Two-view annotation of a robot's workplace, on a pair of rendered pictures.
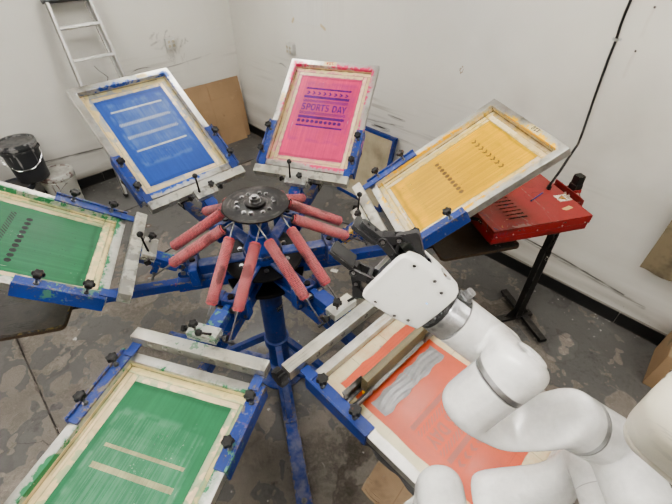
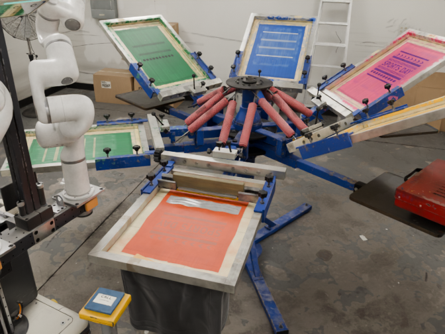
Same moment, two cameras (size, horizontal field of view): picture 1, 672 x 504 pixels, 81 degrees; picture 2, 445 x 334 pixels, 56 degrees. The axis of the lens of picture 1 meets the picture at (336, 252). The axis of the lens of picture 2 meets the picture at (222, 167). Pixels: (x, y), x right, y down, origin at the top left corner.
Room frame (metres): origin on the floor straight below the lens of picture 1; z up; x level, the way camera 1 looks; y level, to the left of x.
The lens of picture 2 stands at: (0.04, -1.81, 2.03)
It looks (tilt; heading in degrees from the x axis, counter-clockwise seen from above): 27 degrees down; 60
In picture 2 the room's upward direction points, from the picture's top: 1 degrees clockwise
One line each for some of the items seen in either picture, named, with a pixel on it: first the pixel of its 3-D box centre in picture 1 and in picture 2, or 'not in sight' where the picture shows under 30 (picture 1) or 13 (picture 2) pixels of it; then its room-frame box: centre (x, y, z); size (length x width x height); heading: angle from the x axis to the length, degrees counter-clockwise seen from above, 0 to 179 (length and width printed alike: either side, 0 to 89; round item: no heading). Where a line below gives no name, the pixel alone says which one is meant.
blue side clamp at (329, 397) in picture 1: (338, 405); (158, 181); (0.70, -0.01, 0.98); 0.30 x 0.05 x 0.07; 44
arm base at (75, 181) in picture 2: not in sight; (73, 175); (0.27, -0.20, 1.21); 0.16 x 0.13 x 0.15; 123
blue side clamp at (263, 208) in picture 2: not in sight; (265, 199); (1.09, -0.41, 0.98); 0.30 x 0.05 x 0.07; 44
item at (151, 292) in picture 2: not in sight; (171, 301); (0.52, -0.58, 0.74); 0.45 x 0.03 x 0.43; 134
